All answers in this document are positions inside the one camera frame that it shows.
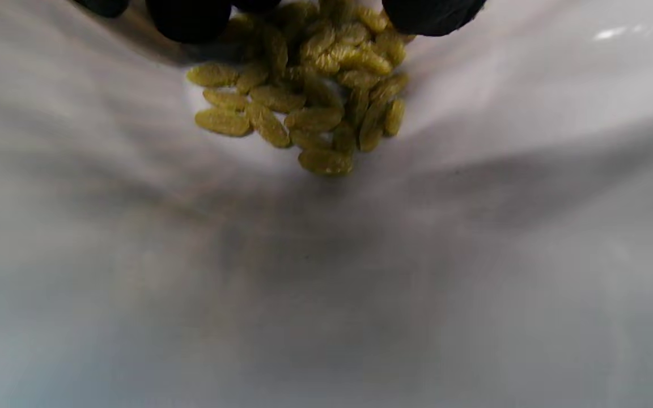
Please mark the pile of green raisins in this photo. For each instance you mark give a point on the pile of green raisins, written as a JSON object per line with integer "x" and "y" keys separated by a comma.
{"x": 309, "y": 113}

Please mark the person's left hand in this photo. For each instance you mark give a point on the person's left hand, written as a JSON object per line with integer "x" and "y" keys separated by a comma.
{"x": 190, "y": 20}

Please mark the grey salad bowl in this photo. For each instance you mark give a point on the grey salad bowl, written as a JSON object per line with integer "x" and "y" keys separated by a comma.
{"x": 326, "y": 283}

